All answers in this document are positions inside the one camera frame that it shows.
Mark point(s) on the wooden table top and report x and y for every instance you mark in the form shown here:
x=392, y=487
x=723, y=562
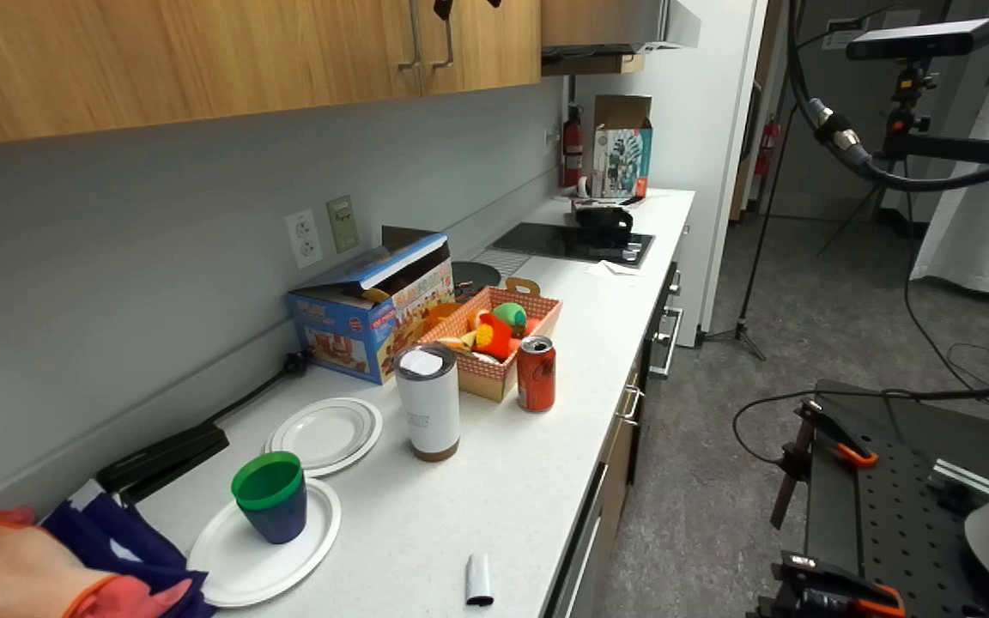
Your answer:
x=505, y=46

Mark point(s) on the wooden cabinet door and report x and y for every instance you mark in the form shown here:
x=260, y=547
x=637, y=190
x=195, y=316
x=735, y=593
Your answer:
x=174, y=58

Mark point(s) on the range hood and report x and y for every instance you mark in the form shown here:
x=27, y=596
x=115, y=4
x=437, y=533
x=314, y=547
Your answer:
x=618, y=28

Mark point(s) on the cookware cardboard box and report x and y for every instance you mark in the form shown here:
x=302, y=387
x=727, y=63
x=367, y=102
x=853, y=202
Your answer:
x=622, y=142

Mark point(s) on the black pot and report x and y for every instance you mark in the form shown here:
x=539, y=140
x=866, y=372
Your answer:
x=601, y=225

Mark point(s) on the black cooktop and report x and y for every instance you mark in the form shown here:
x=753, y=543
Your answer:
x=551, y=242

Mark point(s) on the black round plate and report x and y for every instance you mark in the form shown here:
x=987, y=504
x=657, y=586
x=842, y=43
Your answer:
x=474, y=279

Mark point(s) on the green toy ball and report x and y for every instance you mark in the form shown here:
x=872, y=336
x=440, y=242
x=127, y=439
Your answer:
x=510, y=316

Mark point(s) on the red toy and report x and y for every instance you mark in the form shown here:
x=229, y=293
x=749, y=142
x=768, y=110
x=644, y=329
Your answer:
x=497, y=337

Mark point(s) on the orange toy fruit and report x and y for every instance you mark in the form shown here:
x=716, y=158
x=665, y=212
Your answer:
x=462, y=340

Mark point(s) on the colourful cardboard toy box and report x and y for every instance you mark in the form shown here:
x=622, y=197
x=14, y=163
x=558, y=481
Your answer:
x=345, y=330

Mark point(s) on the red checkered cardboard tray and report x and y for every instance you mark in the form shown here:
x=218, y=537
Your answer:
x=490, y=372

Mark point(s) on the red soda can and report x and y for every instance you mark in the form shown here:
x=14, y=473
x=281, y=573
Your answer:
x=537, y=377

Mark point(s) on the white tumbler brown base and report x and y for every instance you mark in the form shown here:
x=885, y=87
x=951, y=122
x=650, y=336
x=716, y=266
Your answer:
x=429, y=408

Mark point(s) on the black tripod stand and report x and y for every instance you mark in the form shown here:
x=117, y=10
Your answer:
x=905, y=92

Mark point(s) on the white paper plate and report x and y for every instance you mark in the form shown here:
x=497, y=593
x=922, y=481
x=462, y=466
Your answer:
x=329, y=435
x=277, y=573

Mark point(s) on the green rimmed blue cup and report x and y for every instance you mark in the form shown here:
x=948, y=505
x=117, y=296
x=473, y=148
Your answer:
x=274, y=504

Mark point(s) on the black rectangular case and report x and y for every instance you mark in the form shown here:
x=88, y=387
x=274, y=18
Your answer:
x=164, y=462

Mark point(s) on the white curtain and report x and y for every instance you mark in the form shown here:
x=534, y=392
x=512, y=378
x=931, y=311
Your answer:
x=987, y=217

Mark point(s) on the black orange clamp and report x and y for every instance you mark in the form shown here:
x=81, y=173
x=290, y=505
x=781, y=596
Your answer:
x=848, y=588
x=842, y=442

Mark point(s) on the small white cylinder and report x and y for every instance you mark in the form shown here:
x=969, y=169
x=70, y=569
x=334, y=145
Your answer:
x=480, y=578

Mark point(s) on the dark blue cloth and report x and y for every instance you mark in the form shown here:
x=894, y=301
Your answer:
x=117, y=537

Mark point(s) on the black perforated mounting table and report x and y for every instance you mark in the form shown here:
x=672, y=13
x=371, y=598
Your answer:
x=919, y=517

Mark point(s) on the white wall outlet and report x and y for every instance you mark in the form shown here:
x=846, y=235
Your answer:
x=302, y=240
x=340, y=225

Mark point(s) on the black stereo camera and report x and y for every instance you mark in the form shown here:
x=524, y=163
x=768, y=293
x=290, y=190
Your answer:
x=919, y=39

